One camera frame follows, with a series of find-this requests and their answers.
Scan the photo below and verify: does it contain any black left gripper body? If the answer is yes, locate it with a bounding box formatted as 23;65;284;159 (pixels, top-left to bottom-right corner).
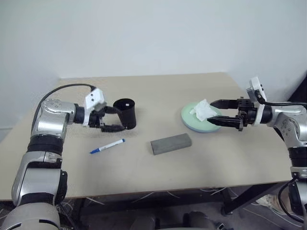
87;106;109;129

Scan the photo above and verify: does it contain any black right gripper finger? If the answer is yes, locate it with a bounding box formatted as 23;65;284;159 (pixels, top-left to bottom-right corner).
206;116;244;132
210;99;241;110

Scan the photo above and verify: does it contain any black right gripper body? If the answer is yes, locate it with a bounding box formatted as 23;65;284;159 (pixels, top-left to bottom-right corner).
236;96;259;128

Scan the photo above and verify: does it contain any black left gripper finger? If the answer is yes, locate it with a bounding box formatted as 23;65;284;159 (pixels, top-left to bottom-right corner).
100;124;126;133
105;106;126;127

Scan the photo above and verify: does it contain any white tissue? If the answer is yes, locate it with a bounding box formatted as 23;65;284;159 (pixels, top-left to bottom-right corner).
189;98;217;122

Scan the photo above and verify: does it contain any grey felt glasses case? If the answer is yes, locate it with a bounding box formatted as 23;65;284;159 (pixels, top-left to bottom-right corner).
150;133;193;156

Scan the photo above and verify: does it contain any black plastic cup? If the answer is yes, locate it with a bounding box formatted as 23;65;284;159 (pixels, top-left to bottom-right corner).
112;98;138;130

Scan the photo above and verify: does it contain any blue capped white marker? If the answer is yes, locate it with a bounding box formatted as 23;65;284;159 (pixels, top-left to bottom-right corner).
89;138;126;155

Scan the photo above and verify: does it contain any light blue plate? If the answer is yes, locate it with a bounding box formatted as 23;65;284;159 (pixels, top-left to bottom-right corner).
183;119;222;134

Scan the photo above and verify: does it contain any mint green plate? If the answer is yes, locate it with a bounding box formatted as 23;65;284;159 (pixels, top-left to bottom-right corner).
181;101;223;133

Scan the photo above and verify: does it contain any black angled table leg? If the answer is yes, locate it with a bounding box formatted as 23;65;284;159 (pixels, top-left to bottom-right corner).
221;181;286;215

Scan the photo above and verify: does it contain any dark grey rounded shape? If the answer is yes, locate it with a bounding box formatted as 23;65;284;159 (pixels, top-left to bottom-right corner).
133;215;158;230
183;210;217;230

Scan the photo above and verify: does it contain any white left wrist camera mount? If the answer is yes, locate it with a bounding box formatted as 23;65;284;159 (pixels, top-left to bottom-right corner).
82;87;107;127

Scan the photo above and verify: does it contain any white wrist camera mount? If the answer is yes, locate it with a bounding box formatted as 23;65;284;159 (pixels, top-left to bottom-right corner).
245;77;268;127
82;87;107;127

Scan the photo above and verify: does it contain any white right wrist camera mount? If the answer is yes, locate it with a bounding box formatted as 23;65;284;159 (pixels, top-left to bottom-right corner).
245;77;268;127

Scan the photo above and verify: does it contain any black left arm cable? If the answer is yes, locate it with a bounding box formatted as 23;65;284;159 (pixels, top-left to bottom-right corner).
40;83;95;107

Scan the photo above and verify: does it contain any thin white floor cable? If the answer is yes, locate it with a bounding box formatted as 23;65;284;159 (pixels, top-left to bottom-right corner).
85;196;106;206
200;187;228;193
130;191;183;205

